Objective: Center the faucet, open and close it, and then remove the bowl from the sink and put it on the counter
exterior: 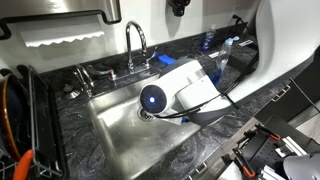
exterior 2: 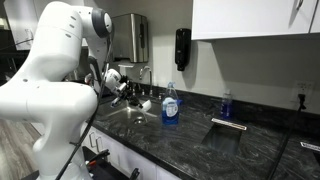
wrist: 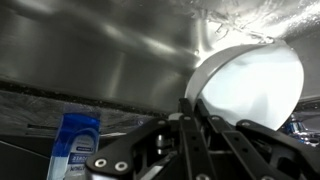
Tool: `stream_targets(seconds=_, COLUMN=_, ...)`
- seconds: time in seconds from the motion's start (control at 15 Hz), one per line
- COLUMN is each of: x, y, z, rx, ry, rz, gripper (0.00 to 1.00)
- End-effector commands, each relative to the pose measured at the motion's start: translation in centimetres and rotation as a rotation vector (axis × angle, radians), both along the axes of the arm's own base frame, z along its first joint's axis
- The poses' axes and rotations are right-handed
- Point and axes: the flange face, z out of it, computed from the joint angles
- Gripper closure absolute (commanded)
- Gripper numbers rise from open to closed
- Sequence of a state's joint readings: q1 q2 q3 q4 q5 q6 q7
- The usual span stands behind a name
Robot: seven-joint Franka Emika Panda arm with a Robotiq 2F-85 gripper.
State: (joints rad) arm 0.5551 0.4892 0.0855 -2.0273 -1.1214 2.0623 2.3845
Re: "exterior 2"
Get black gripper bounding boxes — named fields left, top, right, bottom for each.
left=117, top=76, right=145, bottom=110

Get small white bowl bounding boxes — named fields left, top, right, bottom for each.
left=139, top=99, right=153, bottom=113

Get chrome gooseneck faucet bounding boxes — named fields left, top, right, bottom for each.
left=138, top=65, right=156, bottom=98

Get stainless steel sink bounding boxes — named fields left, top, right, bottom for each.
left=94, top=94, right=163, bottom=130

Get white paper towel sheet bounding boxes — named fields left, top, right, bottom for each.
left=117, top=63, right=135, bottom=70

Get large blue dish soap bottle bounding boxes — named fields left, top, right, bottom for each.
left=161, top=81, right=183, bottom=126

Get base cabinet fronts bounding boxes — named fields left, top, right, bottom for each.
left=78, top=119, right=183, bottom=180

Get steel paper towel dispenser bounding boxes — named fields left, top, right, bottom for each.
left=110, top=12, right=150, bottom=64

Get black clamp with orange tip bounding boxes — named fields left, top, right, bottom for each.
left=84, top=148, right=111, bottom=168

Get small blue soap bottle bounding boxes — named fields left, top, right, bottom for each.
left=219, top=88, right=234, bottom=120

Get countertop waste chute opening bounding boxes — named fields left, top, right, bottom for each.
left=200, top=117, right=248, bottom=156
left=299, top=141, right=320, bottom=168

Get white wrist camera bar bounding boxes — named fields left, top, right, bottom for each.
left=110, top=96, right=123, bottom=108

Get metal cabinet pull handle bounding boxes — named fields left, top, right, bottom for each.
left=88, top=131, right=98, bottom=150
left=95, top=136, right=105, bottom=154

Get black wall soap dispenser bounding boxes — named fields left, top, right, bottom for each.
left=174, top=27, right=192, bottom=72

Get black power cord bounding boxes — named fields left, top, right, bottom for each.
left=265, top=93, right=307, bottom=180

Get white wall outlet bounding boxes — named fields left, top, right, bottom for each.
left=289, top=79, right=315, bottom=104

